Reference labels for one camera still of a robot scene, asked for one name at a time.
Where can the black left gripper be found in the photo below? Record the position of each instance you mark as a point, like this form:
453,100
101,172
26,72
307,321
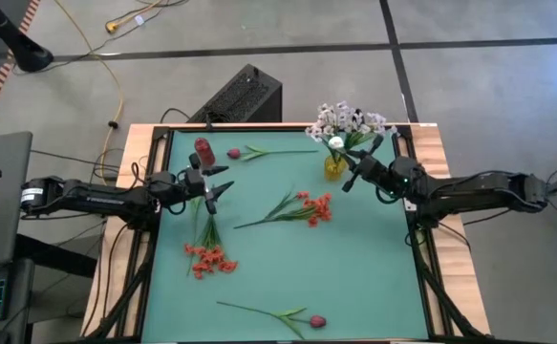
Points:
194,184

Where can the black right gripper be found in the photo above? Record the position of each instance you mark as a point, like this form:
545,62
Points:
372,172

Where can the red ribbed vase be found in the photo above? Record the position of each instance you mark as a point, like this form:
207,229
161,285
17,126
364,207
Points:
205,152

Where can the red tulip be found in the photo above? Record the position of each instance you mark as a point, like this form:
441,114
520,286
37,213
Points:
233,153

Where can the white tulip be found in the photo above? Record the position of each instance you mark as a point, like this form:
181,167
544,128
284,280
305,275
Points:
336,142

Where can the white flower bunch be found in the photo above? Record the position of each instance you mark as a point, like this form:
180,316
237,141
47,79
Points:
340,117

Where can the orange-red flower bunch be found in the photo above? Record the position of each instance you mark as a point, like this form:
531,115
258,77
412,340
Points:
211,255
318,208

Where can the green leaf stem foreground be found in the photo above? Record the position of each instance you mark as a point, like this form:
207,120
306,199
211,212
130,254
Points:
317,321

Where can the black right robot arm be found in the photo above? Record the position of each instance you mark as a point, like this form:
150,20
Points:
474,188

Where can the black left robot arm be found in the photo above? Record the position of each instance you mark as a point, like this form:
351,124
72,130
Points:
106,198

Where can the yellow glass vase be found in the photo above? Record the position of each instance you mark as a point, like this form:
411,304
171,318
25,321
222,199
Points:
334,169

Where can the black perforated computer case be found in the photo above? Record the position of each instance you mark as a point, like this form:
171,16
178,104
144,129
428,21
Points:
244,95

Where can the grey laptop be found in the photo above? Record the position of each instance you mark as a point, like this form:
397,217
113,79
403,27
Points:
1,215

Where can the black rig frame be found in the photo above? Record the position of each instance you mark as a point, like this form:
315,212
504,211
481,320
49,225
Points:
425,286

